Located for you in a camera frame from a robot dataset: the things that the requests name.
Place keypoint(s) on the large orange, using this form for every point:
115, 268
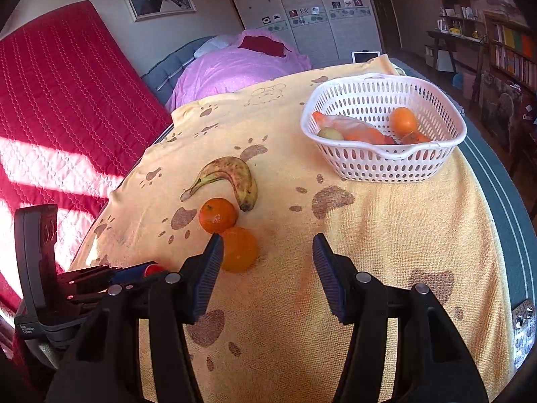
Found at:
404, 121

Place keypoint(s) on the orange plastic bag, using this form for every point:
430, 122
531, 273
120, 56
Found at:
360, 132

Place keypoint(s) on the white pillow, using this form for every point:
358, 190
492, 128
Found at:
212, 44

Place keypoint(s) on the mandarin with green stem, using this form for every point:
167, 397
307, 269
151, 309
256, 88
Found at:
415, 137

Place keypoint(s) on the round tan pear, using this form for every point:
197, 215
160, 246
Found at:
330, 133

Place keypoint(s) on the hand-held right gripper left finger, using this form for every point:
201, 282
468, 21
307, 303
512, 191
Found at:
207, 277

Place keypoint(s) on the wooden desk with shelf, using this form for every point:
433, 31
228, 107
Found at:
457, 35

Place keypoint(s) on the framed photo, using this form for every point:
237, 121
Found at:
157, 0

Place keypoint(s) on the wooden bookshelf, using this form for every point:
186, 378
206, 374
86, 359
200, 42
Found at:
512, 50

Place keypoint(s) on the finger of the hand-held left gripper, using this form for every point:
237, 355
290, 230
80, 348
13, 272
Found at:
128, 273
86, 294

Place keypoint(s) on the white plastic basket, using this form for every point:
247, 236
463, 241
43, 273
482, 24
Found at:
377, 168

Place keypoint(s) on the purple blanket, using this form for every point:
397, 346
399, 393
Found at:
235, 71

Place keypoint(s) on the yellow paw-print towel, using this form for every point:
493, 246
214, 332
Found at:
293, 218

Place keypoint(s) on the red cloth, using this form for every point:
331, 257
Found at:
262, 44

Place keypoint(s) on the white tablet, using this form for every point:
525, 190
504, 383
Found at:
365, 56

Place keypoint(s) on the red quilted mattress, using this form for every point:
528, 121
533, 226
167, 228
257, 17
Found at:
63, 92

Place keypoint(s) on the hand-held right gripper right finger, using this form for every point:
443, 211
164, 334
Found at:
331, 281

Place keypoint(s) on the grey bed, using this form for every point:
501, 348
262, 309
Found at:
495, 168

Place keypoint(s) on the spotted banana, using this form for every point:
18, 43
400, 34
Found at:
241, 176

